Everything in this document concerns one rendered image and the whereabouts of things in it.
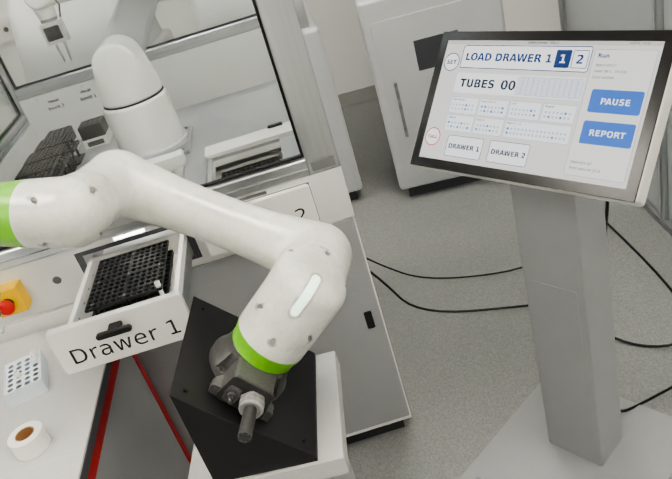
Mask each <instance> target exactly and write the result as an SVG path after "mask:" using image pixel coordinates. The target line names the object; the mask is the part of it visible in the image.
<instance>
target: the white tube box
mask: <svg viewBox="0 0 672 479"><path fill-rule="evenodd" d="M36 353H37V355H38V356H37V359H38V360H37V361H36V362H33V361H32V360H31V358H30V356H31V354H29V355H27V356H24V357H22V358H20V359H18V360H15V361H13V362H11V363H9V364H6V365H5V369H4V391H3V396H4V398H5V399H6V401H7V402H8V404H9V405H10V407H11V408H13V407H15V406H18V405H20V404H22V403H24V402H26V401H28V400H30V399H33V398H35V397H37V396H39V395H41V394H43V393H46V392H48V391H49V382H48V362H47V360H46V358H45V356H44V355H43V353H42V352H41V350H38V351H36ZM17 370H18V371H19V372H20V374H21V378H19V379H17V378H16V377H15V376H14V374H13V373H14V372H15V371H17Z"/></svg>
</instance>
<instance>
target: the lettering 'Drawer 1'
mask: <svg viewBox="0 0 672 479"><path fill-rule="evenodd" d="M169 322H170V323H171V325H172V327H173V329H174V331H175V332H173V333H171V334H172V335H173V334H176V333H179V332H182V331H181V330H180V331H177V330H176V328H175V326H174V323H173V321H172V319H171V320H168V321H167V322H166V324H167V323H169ZM138 335H143V336H144V337H141V338H138V339H137V336H138ZM146 337H147V336H146V335H145V334H144V333H138V334H136V335H135V337H134V339H135V341H136V342H137V343H138V344H145V343H147V342H148V340H147V341H145V342H139V341H138V340H140V339H143V338H146ZM127 338H128V343H129V345H128V344H127V343H126V342H125V341H124V340H123V339H120V343H121V347H120V346H119V345H118V344H117V343H116V342H115V341H113V343H114V344H115V345H116V346H117V347H118V348H119V349H120V350H124V349H123V343H122V341H123V342H124V343H125V344H126V345H127V346H128V348H131V342H130V336H129V337H127ZM105 345H107V346H108V347H107V348H104V349H103V350H102V354H103V355H109V354H110V353H111V352H112V353H114V351H113V349H112V347H111V346H110V345H109V344H102V345H100V348H101V347H102V346H105ZM109 348H110V352H109V353H104V350H106V349H109ZM74 351H81V352H83V354H84V355H85V359H84V360H82V361H80V362H77V360H76V359H75V357H74V355H73V353H72V352H74ZM69 353H70V355H71V357H72V358H73V360H74V362H75V363H76V364H79V363H82V362H84V361H86V360H87V358H88V356H87V354H86V352H85V351H84V350H82V349H74V350H71V351H69Z"/></svg>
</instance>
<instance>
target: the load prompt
mask: <svg viewBox="0 0 672 479"><path fill-rule="evenodd" d="M593 50H594V46H539V45H465V46H464V50H463V54H462V58H461V62H460V66H459V68H475V69H500V70H525V71H551V72H576V73H588V69H589V65H590V61H591V57H592V53H593Z"/></svg>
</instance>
